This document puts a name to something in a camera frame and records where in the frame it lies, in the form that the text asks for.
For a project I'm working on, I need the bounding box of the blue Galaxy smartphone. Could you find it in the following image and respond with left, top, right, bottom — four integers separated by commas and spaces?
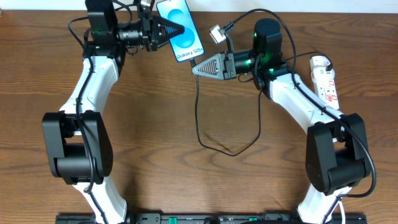
156, 0, 205, 62

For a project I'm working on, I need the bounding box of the black USB charging cable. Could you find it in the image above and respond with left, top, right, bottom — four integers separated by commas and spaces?
189, 51, 333, 157

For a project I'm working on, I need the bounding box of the white power strip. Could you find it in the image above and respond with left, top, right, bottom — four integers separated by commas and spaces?
311, 67, 340, 110

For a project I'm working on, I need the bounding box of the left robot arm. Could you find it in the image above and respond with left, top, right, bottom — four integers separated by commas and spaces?
42, 1, 184, 223

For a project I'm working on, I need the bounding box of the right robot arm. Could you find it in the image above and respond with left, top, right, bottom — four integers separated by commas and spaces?
192, 17, 376, 223

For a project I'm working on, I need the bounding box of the white USB charger plug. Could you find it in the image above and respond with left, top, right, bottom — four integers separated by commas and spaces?
310, 55, 333, 72

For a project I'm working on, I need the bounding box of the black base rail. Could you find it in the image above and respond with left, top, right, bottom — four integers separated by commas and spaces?
55, 212, 368, 224

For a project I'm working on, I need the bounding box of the white power strip cord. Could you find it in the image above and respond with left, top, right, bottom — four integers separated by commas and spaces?
338, 200, 346, 224

